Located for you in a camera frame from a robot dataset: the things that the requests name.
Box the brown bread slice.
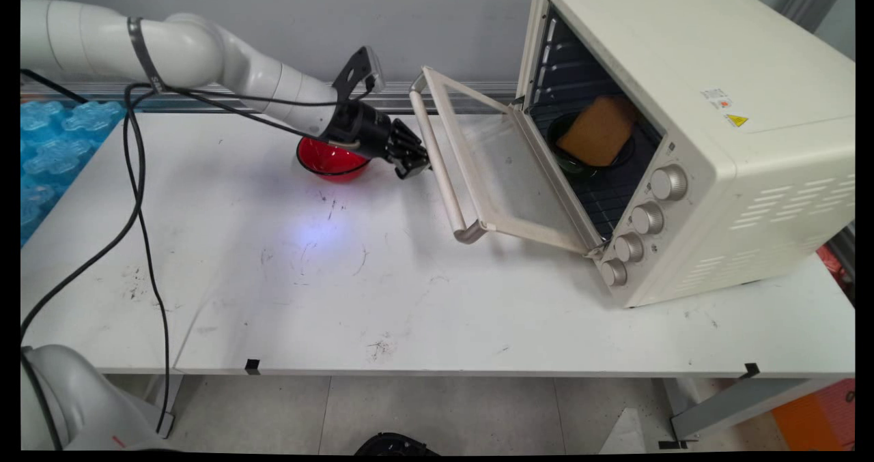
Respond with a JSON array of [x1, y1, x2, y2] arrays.
[[556, 96, 636, 168]]

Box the silver oven knob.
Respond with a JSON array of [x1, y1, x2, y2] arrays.
[[649, 165, 688, 201], [630, 201, 664, 235], [613, 232, 645, 263], [600, 258, 628, 287]]

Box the black round object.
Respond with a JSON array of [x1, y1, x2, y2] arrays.
[[354, 433, 441, 457]]

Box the dark green bowl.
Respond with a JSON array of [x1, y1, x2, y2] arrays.
[[546, 112, 636, 179]]

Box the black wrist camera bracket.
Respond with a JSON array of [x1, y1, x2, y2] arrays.
[[333, 46, 385, 102]]

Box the grey arm strap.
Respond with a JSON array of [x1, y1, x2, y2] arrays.
[[127, 16, 169, 95]]

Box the blue bubble wrap sheet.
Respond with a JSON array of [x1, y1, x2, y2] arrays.
[[20, 100, 128, 248]]

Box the red bowl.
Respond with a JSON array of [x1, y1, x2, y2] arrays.
[[296, 136, 373, 182]]

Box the grey table leg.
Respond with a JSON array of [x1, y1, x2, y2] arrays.
[[113, 375, 184, 439], [662, 378, 854, 442]]

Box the orange box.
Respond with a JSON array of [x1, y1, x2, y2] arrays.
[[770, 379, 856, 451]]

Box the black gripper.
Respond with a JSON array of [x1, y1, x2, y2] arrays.
[[319, 100, 432, 180]]

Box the cream toaster oven body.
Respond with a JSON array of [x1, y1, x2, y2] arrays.
[[516, 0, 856, 309]]

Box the cream glass oven door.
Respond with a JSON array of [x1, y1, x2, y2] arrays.
[[408, 66, 606, 257]]

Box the red patterned item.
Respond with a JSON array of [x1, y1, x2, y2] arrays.
[[816, 244, 854, 306]]

